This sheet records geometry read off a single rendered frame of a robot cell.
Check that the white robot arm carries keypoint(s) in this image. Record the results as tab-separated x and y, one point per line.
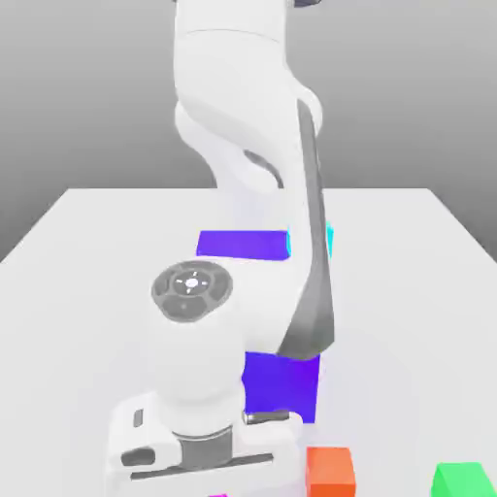
233	97

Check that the small cyan cube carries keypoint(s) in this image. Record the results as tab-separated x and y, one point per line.
329	240

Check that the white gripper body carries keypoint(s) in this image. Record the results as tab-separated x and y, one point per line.
268	475

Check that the large purple box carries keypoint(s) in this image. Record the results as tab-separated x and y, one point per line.
279	384

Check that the small orange cube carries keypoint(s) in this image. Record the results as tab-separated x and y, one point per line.
330	470

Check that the small green cube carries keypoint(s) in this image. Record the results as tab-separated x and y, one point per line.
458	481

